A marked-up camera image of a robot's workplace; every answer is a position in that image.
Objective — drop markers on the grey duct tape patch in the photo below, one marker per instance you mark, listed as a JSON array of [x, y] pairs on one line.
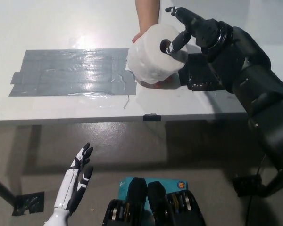
[[73, 75]]

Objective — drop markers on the person's bare hand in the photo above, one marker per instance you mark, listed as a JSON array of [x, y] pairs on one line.
[[138, 37]]

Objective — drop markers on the black tape square patch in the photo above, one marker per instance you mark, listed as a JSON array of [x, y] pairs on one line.
[[193, 80]]

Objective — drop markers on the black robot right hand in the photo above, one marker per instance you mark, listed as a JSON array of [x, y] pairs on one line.
[[205, 30]]

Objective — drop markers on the small black tape strip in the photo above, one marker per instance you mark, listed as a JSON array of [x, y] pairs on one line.
[[151, 117]]

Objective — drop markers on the white toilet paper roll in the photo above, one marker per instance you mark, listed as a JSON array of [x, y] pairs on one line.
[[151, 58]]

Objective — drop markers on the black table leg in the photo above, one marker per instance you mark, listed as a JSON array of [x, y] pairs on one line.
[[272, 182], [2, 188]]

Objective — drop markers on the black teal robot torso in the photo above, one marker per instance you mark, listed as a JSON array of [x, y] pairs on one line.
[[155, 204]]

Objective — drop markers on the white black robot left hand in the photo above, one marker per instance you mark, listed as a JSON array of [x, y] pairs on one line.
[[68, 188]]

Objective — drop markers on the black floor tape patch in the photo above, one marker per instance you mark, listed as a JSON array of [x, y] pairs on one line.
[[246, 186], [28, 203]]

